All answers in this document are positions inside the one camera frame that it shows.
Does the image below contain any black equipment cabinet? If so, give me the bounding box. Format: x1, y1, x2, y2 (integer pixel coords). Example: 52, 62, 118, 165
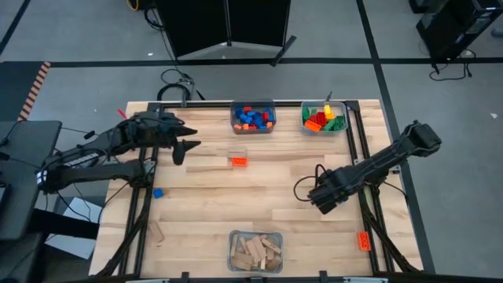
408, 0, 503, 66

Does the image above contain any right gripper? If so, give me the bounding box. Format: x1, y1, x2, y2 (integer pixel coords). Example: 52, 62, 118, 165
308, 167, 351, 215

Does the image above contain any dark grey plastic bin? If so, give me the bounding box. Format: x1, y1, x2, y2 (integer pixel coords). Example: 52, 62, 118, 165
229, 100, 277, 137

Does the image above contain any black desk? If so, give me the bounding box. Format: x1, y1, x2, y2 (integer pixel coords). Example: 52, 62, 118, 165
0, 120, 99, 241

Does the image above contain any black mat striped edge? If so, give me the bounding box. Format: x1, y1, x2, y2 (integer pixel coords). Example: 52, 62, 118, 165
0, 61, 51, 122

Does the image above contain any clear plastic bin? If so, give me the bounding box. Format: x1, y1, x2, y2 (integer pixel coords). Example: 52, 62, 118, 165
300, 101, 352, 137

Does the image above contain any white sheet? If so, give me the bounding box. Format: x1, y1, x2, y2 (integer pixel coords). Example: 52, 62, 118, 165
45, 196, 105, 260

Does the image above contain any black floor cable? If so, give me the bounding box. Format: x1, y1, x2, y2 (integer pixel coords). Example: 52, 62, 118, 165
143, 7, 164, 31
428, 49, 477, 83

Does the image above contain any pale wooden block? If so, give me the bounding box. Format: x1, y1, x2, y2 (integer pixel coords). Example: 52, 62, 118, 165
265, 255, 283, 271

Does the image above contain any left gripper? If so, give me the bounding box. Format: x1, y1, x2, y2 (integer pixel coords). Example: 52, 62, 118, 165
132, 111, 203, 153

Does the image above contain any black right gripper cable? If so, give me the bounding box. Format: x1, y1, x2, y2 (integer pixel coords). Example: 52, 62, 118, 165
293, 164, 327, 203

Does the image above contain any black coiled cable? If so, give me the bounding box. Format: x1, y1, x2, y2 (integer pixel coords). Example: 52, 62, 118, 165
156, 68, 205, 102

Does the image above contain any black partition screen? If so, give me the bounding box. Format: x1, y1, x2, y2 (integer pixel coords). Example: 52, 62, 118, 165
156, 0, 298, 67

